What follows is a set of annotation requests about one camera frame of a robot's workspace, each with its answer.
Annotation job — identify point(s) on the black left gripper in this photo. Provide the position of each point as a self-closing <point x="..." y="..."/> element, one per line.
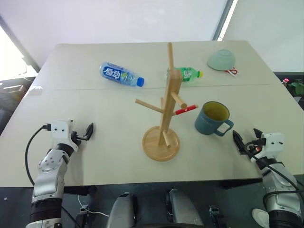
<point x="76" y="137"/>

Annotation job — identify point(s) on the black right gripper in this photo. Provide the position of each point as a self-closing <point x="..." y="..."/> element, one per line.
<point x="251" y="146"/>

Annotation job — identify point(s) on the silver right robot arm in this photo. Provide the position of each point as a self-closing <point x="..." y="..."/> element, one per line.
<point x="280" y="187"/>

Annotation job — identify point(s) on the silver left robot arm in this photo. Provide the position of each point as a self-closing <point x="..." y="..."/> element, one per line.
<point x="48" y="171"/>

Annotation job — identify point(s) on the wooden mug tree stand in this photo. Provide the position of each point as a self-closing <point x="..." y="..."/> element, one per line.
<point x="169" y="102"/>

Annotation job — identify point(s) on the blue enamel mug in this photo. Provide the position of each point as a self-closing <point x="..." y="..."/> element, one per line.
<point x="206" y="123"/>

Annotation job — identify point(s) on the blue labelled drink bottle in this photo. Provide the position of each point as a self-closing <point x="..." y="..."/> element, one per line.
<point x="116" y="73"/>

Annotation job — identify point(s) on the red tape mark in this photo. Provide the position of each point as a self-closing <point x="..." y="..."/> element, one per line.
<point x="186" y="109"/>

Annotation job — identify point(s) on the red and green clutter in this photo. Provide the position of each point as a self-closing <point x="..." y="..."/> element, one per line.
<point x="295" y="85"/>

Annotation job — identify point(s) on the white rounded floor object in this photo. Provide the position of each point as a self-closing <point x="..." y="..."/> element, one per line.
<point x="260" y="215"/>

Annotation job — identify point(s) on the pale green bowl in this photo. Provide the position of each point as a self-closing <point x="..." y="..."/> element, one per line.
<point x="221" y="59"/>

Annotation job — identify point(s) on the black floor device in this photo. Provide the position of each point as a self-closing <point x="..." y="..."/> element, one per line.
<point x="82" y="218"/>
<point x="216" y="216"/>

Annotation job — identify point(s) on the green soda bottle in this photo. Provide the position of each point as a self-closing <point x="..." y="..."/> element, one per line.
<point x="188" y="73"/>

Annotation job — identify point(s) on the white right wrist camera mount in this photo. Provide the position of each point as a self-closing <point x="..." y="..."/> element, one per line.
<point x="273" y="142"/>

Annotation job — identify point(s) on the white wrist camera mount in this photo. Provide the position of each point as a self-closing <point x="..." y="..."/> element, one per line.
<point x="273" y="142"/>
<point x="60" y="129"/>

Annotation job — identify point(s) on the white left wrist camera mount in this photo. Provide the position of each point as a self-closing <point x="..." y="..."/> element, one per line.
<point x="60" y="129"/>

